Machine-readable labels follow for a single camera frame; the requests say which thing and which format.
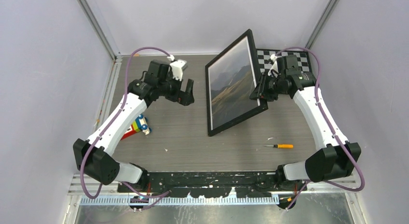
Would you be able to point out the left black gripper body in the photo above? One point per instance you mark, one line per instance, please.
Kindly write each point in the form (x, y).
(170, 89)

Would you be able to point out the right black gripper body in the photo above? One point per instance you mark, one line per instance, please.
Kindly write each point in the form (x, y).
(273, 88)

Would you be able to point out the black wooden picture frame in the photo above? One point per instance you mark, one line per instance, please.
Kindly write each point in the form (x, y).
(263, 104)

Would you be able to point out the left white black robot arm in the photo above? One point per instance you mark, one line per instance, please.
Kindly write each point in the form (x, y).
(93, 155)

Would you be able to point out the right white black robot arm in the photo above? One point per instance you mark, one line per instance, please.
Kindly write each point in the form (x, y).
(335, 155)

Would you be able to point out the black white checkerboard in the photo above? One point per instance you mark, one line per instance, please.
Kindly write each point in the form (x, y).
(264, 58)

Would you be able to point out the colourful toy block truck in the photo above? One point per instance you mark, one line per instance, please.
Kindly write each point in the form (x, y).
(140, 124)

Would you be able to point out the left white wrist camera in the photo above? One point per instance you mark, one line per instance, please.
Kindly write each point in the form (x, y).
(177, 67)

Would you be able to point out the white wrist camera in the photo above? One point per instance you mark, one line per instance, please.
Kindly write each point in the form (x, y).
(177, 67)
(273, 71)

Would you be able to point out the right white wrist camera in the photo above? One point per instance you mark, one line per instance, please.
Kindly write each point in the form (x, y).
(273, 71)

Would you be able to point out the orange handled screwdriver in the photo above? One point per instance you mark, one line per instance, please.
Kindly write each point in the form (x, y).
(281, 146)

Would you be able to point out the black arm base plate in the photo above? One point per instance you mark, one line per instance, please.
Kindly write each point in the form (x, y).
(213, 184)

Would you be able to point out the aluminium rail frame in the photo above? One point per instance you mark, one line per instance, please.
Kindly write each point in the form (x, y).
(314, 203)

